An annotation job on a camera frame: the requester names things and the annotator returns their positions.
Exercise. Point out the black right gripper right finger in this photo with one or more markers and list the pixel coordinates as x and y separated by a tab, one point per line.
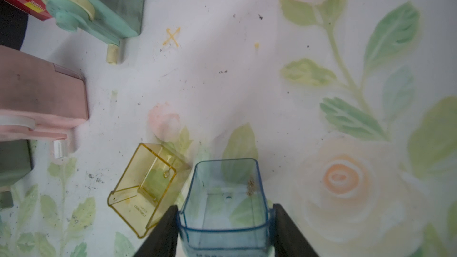
287	239

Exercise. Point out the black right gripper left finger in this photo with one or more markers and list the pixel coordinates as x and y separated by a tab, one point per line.
162	242

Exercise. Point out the yellow transparent shavings tray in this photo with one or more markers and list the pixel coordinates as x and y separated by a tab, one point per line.
150	184

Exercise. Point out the blue transparent shavings tray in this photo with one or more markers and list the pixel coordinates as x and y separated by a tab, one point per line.
226	213

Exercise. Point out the dark green pencil sharpener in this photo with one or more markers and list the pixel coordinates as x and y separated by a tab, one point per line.
15	164

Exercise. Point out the pink pencil sharpener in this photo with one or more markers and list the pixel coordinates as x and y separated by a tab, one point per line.
40	100

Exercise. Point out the mint green pencil sharpener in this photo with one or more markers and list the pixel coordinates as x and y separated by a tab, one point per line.
110	21

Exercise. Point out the floral table mat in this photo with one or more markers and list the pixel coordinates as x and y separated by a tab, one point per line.
349	107

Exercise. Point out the black bin with plastic liner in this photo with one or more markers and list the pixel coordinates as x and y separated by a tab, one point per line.
13	26

